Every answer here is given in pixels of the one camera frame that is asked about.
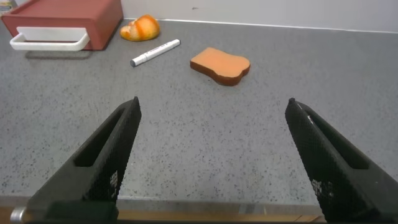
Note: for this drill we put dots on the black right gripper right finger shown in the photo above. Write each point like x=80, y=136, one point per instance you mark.
x=335, y=168

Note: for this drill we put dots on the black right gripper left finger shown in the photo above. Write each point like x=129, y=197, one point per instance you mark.
x=102, y=161

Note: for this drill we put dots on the white marker pen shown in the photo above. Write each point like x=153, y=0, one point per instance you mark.
x=154, y=53

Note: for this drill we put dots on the orange glazed bread roll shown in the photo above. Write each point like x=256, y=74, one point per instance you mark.
x=141, y=28

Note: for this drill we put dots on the toast slice with brown crust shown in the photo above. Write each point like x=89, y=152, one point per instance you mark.
x=220, y=63

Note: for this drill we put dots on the small yellow juice carton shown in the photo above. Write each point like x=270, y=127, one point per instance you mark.
x=7, y=4

